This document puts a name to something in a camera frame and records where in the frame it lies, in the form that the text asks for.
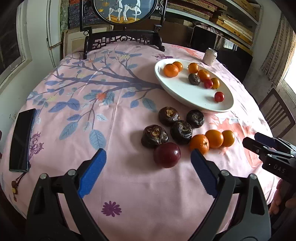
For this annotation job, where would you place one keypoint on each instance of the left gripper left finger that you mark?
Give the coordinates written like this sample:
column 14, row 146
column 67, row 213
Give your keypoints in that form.
column 45, row 218

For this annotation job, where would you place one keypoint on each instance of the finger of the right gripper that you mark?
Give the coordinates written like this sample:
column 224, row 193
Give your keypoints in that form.
column 266, row 140
column 256, row 147

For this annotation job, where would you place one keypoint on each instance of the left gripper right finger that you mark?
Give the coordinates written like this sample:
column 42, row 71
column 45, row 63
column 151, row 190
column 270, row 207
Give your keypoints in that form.
column 250, row 220

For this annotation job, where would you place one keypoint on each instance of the small yellow-orange fruit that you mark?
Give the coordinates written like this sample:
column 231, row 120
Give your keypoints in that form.
column 229, row 138

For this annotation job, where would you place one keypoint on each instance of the round orange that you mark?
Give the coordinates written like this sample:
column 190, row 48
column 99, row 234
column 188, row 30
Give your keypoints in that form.
column 215, row 138

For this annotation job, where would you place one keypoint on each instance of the mandarin orange with stem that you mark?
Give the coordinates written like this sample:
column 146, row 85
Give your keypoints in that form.
column 199, row 142

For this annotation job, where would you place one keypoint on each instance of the dark passion fruit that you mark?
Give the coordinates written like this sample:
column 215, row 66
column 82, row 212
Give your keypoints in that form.
column 168, row 116
column 181, row 132
column 195, row 118
column 153, row 136

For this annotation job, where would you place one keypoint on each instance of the dark red plum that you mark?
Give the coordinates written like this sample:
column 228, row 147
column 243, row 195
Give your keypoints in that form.
column 167, row 155

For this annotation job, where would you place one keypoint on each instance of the small yellow orange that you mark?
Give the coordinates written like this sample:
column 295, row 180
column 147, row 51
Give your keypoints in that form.
column 216, row 83

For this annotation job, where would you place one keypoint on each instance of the large mandarin orange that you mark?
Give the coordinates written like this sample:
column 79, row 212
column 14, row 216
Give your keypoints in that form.
column 203, row 75

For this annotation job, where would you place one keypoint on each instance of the person's right hand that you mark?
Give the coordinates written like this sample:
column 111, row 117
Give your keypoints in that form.
column 274, row 208

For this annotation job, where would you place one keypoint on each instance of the wooden chair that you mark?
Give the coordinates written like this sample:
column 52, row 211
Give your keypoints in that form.
column 277, row 114

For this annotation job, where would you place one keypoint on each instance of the beaded phone charm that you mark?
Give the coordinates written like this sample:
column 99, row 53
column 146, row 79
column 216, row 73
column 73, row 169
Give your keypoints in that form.
column 15, row 184

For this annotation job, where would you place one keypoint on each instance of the red cherry tomato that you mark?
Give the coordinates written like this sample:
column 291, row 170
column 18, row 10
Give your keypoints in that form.
column 208, row 84
column 219, row 97

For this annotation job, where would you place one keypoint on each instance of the black smartphone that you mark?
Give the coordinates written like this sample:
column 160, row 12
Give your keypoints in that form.
column 19, row 151

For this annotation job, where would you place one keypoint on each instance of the white oval plate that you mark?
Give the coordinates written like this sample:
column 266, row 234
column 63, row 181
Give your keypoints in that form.
column 194, row 96

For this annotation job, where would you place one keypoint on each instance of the passion fruit on plate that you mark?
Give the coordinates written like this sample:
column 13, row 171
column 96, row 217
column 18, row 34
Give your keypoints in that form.
column 194, row 79

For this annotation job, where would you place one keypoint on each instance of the white drink can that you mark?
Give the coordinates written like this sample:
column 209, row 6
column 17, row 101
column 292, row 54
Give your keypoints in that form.
column 209, row 56

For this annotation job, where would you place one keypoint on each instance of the small orange on plate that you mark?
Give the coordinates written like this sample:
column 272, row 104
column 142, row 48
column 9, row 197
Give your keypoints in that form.
column 179, row 65

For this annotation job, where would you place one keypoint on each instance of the bookshelf with books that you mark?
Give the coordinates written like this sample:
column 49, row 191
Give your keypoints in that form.
column 240, row 20

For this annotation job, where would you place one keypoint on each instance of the mandarin on plate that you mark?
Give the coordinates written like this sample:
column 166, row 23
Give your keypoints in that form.
column 170, row 70

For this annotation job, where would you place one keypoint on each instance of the pink floral tablecloth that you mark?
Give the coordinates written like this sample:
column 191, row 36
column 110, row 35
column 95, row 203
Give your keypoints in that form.
column 105, row 102

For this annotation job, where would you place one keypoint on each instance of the dark carved screen stand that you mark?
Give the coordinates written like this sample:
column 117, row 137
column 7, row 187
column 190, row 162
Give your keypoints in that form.
column 94, row 41

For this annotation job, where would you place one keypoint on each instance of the round deer painting screen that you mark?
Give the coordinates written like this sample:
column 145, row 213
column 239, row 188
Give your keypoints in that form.
column 124, row 11

